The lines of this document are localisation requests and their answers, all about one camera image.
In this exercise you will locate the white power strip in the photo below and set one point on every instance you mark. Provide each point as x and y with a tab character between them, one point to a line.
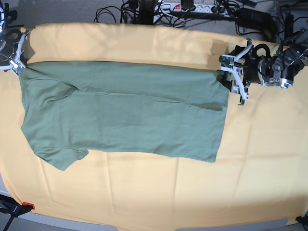
174	7

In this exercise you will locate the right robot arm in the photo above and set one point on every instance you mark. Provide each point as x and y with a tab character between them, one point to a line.
11	41

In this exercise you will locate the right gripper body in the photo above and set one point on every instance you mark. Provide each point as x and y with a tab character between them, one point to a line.
11	51

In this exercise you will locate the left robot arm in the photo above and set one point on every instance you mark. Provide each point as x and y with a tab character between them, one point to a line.
279	70

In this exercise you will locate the blue black device top-left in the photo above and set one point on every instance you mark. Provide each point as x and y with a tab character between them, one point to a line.
6	16

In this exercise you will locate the red-tipped bar clamp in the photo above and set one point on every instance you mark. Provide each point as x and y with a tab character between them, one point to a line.
11	207

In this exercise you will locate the green T-shirt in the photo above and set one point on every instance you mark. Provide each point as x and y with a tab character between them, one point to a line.
74	107

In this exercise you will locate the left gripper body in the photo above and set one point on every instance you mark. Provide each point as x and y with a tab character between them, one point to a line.
244	69

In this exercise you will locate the black power adapter brick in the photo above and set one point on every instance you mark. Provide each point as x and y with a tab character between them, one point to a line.
252	18

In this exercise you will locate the black centre stand post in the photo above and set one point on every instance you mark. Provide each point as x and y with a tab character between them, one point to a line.
146	12

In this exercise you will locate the black clamp right corner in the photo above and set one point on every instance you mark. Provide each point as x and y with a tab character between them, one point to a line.
303	220

